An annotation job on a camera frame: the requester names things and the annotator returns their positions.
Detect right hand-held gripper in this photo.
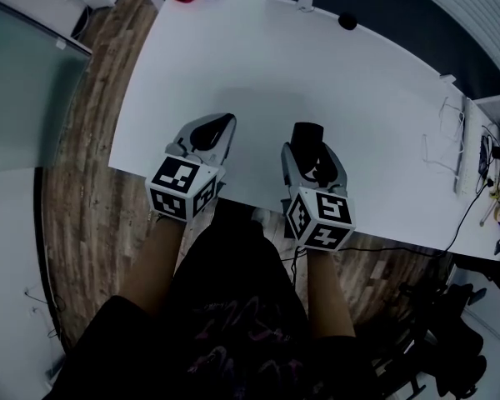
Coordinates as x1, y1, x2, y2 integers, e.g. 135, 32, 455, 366
280, 141, 357, 253

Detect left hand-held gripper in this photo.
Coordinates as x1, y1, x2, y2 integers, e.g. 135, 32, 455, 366
144, 112, 238, 223

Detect person's left forearm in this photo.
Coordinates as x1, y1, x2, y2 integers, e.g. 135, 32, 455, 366
119, 211, 185, 318

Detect person's right forearm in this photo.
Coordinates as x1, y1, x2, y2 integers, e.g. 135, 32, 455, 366
304, 244, 358, 342

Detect person's white shoe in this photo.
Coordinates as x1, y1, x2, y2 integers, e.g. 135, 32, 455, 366
251, 207, 272, 227

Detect white keyboard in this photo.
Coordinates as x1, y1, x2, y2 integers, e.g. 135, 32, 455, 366
452, 95, 485, 196

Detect frosted glass panel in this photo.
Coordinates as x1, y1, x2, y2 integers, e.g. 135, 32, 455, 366
0, 0, 93, 175

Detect grey desktop device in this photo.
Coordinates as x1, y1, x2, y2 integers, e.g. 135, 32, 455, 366
471, 92, 500, 141

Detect black printed shirt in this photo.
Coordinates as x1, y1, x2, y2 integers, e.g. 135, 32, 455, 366
43, 200, 383, 400

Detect black office chair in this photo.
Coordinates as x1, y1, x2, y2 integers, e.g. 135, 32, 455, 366
381, 280, 489, 400

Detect white window blinds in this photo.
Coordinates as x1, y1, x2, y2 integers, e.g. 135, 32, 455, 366
393, 0, 500, 93

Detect long black cable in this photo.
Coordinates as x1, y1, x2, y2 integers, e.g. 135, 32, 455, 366
289, 179, 496, 293

